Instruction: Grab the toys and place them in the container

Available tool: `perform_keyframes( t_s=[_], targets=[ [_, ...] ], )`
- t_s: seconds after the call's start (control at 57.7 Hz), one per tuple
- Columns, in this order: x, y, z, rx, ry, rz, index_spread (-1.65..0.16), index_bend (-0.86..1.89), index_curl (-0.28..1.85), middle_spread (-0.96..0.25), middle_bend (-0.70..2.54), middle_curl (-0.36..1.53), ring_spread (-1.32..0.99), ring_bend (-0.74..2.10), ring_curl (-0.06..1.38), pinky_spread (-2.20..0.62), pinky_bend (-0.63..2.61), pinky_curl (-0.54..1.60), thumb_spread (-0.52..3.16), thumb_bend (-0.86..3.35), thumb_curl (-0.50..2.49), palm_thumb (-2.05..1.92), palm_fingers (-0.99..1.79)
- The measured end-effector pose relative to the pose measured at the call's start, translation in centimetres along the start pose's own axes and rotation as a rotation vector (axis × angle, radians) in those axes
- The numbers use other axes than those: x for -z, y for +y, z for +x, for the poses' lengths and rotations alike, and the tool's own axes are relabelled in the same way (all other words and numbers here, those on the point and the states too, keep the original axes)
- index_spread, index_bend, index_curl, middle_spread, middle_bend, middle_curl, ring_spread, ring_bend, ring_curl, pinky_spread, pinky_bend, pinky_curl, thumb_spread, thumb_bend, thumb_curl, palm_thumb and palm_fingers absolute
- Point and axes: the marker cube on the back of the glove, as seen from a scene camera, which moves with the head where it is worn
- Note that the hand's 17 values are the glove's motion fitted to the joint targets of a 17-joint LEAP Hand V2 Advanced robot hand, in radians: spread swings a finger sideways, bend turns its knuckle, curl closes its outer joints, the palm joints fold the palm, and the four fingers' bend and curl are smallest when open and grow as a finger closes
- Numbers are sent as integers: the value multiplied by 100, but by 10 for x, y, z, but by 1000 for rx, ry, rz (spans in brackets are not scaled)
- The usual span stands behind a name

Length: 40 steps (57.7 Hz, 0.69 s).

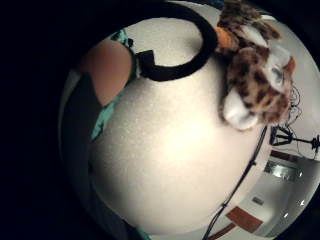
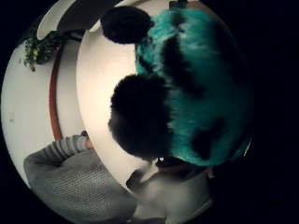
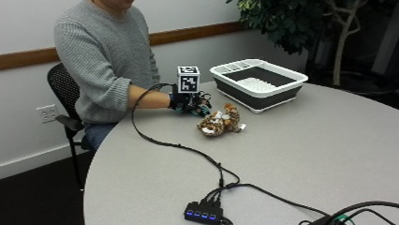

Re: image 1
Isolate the leopard soft toy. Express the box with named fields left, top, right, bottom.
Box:
left=214, top=0, right=297, bottom=132

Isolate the black stand pole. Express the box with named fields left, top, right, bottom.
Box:
left=201, top=126, right=269, bottom=240

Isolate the bright window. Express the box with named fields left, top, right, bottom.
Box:
left=263, top=160, right=303, bottom=183

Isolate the tangle of black cables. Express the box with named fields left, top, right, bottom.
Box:
left=287, top=84, right=303, bottom=126

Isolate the black tripod with camera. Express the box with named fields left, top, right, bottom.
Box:
left=269, top=124, right=320, bottom=155

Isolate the brown wall panel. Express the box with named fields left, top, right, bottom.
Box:
left=208, top=205, right=264, bottom=240

